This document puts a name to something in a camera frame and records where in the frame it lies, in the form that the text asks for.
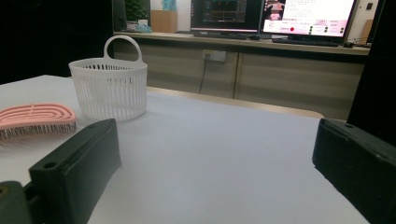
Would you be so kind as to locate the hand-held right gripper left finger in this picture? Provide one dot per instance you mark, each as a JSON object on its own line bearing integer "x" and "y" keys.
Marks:
{"x": 77, "y": 168}

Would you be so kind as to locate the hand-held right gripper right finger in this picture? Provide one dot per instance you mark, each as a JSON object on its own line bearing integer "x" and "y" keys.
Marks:
{"x": 358, "y": 161}

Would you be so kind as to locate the pink hairbrush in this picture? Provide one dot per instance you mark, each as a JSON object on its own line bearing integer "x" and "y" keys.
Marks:
{"x": 34, "y": 116}

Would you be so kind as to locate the white slotted plastic basket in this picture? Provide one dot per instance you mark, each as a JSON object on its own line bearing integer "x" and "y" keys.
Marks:
{"x": 109, "y": 93}

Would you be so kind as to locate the long beige cabinet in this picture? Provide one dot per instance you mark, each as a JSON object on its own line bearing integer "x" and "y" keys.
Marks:
{"x": 280, "y": 77}

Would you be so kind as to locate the black computer mouse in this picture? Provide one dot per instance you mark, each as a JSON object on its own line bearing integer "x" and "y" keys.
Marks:
{"x": 348, "y": 44}
{"x": 254, "y": 37}

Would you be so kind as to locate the black keyboard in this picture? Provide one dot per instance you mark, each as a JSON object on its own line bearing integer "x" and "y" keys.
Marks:
{"x": 305, "y": 42}
{"x": 221, "y": 35}

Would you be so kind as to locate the monitor with bright screen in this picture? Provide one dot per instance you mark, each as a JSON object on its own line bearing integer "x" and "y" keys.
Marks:
{"x": 311, "y": 15}

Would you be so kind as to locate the teal object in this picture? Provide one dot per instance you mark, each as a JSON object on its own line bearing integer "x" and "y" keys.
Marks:
{"x": 144, "y": 29}

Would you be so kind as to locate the green potted plant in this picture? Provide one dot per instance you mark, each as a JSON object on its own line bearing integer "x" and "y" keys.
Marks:
{"x": 135, "y": 9}

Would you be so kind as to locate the wooden box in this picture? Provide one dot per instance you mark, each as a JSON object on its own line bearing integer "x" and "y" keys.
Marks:
{"x": 163, "y": 21}

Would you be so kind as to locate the teal poster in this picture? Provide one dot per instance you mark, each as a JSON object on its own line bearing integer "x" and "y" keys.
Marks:
{"x": 169, "y": 4}

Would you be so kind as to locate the monitor with dark screen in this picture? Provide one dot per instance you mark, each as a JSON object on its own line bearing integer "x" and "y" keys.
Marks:
{"x": 224, "y": 12}

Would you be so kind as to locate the white wall socket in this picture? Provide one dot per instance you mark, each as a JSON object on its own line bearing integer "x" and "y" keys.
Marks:
{"x": 214, "y": 55}

